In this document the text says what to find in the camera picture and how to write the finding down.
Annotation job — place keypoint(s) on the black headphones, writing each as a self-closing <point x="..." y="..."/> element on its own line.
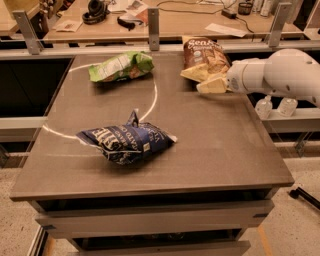
<point x="97" y="12"/>

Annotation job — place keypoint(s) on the magazine papers pile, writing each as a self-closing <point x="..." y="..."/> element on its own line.
<point x="130" y="10"/>

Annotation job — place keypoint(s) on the green rice chip bag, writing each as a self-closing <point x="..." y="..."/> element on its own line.
<point x="128" y="65"/>

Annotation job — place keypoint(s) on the brown chip bag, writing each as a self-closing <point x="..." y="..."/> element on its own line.
<point x="203" y="59"/>

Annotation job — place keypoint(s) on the small paper card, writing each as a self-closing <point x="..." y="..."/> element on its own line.
<point x="68" y="26"/>

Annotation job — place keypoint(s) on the grey drawer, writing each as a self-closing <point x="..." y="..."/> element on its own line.
<point x="235" y="248"/>
<point x="155" y="219"/>

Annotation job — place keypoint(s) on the clear plastic bottle right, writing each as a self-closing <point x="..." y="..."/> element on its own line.
<point x="287" y="107"/>

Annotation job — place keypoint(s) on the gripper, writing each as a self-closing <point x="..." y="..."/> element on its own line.
<point x="237" y="77"/>

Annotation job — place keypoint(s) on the lower grey drawer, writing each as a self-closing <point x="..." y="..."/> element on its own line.
<point x="235" y="248"/>

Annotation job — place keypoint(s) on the black mesh cup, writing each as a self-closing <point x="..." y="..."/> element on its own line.
<point x="244" y="8"/>

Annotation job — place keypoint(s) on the clear plastic bottle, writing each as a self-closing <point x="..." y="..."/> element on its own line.
<point x="287" y="107"/>
<point x="263" y="107"/>

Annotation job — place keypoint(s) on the right metal bracket post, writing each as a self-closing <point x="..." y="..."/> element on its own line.
<point x="273" y="37"/>

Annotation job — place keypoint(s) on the white paper sheet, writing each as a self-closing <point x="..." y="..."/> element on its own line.
<point x="226" y="30"/>

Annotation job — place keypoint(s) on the black chair leg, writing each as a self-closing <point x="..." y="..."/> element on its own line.
<point x="299" y="192"/>

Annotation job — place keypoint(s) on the blue chip bag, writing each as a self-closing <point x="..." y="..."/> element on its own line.
<point x="128" y="143"/>

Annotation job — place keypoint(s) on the clear plastic bottle left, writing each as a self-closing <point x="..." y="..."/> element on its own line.
<point x="263" y="107"/>

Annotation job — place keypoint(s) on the upper grey drawer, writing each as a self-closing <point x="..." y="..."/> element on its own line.
<point x="155" y="219"/>

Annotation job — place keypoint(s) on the black curved object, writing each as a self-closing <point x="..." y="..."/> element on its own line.
<point x="128" y="25"/>

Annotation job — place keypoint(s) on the middle metal bracket post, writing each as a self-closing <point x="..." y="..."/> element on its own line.
<point x="153" y="29"/>

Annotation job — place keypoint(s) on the metal bracket post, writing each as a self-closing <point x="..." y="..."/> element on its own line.
<point x="33" y="43"/>
<point x="273" y="37"/>
<point x="153" y="29"/>

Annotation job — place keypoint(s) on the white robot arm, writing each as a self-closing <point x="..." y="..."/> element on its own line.
<point x="289" y="73"/>

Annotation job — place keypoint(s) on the left metal bracket post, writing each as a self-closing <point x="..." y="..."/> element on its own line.
<point x="33" y="43"/>

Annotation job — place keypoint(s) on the black power adapter with cable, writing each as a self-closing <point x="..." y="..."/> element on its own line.
<point x="224" y="11"/>

